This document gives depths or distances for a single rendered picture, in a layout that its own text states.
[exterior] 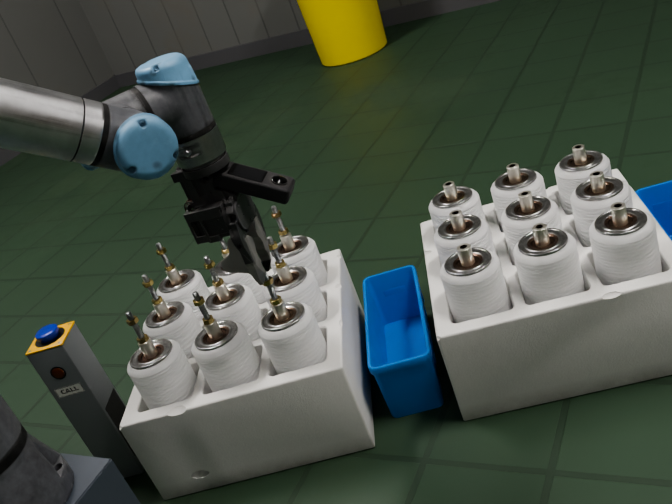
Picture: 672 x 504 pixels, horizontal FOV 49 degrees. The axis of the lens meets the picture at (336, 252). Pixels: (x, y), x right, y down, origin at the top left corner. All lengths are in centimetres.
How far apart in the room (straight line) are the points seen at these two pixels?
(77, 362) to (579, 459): 83
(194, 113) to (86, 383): 55
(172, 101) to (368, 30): 250
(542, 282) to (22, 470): 76
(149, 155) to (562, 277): 64
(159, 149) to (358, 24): 263
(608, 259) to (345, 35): 243
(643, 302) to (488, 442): 32
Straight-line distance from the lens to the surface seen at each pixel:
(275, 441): 128
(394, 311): 153
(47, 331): 137
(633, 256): 119
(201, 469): 134
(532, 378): 124
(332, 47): 349
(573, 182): 138
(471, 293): 116
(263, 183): 108
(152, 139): 88
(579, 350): 122
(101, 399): 141
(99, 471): 103
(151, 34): 470
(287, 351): 120
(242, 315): 132
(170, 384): 128
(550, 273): 116
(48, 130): 88
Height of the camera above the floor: 87
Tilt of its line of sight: 27 degrees down
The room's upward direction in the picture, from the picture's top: 21 degrees counter-clockwise
